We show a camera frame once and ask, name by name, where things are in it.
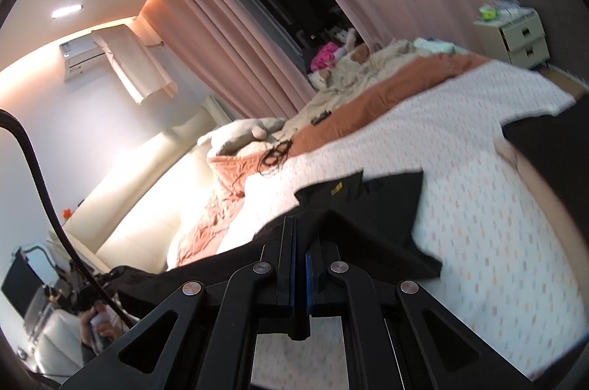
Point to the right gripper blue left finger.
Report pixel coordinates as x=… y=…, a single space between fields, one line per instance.
x=286 y=267

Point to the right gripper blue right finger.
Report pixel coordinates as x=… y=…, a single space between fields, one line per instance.
x=313 y=261

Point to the black shirt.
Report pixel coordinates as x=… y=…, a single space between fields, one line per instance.
x=371 y=222

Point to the person's left hand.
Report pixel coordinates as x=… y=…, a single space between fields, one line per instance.
x=97 y=320

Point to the cream padded headboard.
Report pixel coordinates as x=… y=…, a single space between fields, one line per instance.
x=153 y=193

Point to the orange-brown duvet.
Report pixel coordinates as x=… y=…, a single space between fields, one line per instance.
x=230 y=173

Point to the grey plush toy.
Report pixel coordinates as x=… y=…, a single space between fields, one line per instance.
x=232 y=137

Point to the white floral bed sheet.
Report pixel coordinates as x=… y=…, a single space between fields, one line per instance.
x=505 y=272

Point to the beige crumpled blanket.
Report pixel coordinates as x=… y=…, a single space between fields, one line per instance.
x=349 y=79

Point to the pink plush toy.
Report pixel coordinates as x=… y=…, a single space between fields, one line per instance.
x=324 y=58

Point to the white hanging cloth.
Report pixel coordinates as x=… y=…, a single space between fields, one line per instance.
x=139 y=71

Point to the white air conditioner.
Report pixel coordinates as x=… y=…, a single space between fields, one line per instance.
x=79 y=55

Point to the folded black garment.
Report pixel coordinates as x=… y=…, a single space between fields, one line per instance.
x=557 y=148

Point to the pink curtain left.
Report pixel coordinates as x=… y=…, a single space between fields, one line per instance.
x=227 y=49

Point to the white bedside drawer cabinet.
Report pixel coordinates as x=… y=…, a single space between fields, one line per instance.
x=518 y=40

